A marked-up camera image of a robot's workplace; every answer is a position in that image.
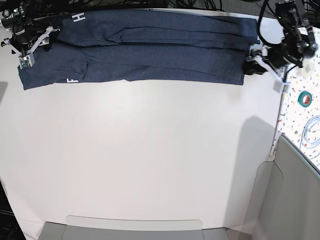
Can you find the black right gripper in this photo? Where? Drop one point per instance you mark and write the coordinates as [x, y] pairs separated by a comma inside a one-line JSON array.
[[26, 35]]

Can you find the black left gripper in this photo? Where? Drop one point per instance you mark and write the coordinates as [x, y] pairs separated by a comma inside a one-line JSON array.
[[276, 58]]

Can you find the blue t-shirt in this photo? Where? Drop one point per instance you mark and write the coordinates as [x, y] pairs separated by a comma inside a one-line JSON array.
[[133, 45]]

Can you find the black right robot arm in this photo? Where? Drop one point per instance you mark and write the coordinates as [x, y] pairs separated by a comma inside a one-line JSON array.
[[18, 17]]

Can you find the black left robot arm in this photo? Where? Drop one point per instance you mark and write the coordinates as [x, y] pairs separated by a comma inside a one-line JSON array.
[[298, 42]]

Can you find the green tape roll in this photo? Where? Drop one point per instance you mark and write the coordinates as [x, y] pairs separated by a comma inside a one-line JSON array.
[[305, 99]]

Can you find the speckled white side table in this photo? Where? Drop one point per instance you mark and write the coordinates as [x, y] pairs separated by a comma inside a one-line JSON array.
[[299, 114]]

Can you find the grey chair right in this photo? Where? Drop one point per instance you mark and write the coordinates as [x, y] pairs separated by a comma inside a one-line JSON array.
[[290, 208]]

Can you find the grey chair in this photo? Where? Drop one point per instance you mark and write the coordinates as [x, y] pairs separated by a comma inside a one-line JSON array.
[[290, 208], [89, 228]]

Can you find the grey chair front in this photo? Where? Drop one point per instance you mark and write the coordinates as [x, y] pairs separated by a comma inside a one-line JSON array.
[[89, 228]]

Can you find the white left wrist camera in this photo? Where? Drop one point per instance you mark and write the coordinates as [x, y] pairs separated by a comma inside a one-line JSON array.
[[279, 75]]

